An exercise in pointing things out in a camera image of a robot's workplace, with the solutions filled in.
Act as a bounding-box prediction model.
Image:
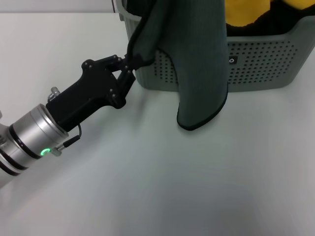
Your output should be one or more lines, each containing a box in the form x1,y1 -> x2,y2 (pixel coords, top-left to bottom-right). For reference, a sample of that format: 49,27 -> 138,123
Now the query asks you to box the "grey perforated plastic basket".
118,0 -> 315,93

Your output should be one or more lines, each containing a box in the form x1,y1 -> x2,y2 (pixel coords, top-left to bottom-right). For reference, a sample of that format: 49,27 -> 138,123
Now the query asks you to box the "black wrist cable with plug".
50,124 -> 83,156

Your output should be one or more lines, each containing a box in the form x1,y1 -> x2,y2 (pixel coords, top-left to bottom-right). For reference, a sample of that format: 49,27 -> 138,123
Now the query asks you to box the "yellow towel black edge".
225,0 -> 315,37

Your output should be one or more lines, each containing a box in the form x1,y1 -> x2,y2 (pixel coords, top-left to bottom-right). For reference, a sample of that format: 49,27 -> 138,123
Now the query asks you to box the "dark green towel yellow back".
126,0 -> 228,131

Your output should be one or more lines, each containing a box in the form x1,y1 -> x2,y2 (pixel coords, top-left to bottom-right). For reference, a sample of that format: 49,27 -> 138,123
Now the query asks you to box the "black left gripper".
45,54 -> 136,132

